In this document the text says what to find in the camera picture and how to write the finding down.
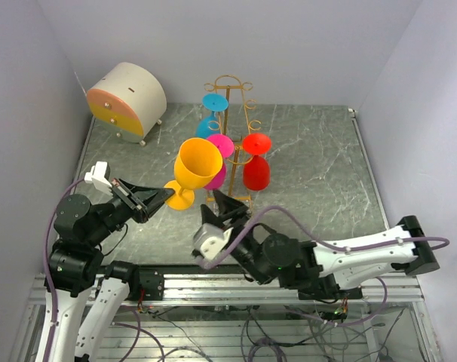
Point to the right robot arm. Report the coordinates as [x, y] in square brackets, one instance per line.
[314, 269]

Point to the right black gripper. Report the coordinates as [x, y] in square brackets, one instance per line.
[228, 208]

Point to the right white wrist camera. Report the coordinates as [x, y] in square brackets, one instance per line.
[209, 241]

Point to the round white mini drawer cabinet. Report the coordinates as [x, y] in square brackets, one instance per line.
[129, 101]

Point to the aluminium mounting rail frame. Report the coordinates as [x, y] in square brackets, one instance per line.
[221, 316]

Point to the red wine glass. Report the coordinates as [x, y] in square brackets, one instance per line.
[256, 173]

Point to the blue wine glass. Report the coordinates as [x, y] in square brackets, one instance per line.
[210, 125]

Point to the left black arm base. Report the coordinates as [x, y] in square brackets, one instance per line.
[145, 283]

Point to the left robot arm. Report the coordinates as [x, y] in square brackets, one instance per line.
[71, 265]

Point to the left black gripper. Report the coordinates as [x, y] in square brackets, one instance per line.
[131, 195]

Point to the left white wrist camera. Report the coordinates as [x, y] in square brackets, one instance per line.
[98, 176]

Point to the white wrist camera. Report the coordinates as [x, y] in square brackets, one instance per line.
[98, 176]
[209, 241]

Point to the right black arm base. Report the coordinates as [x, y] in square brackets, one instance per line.
[326, 288]

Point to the yellow wine glass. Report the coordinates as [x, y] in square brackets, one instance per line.
[198, 161]

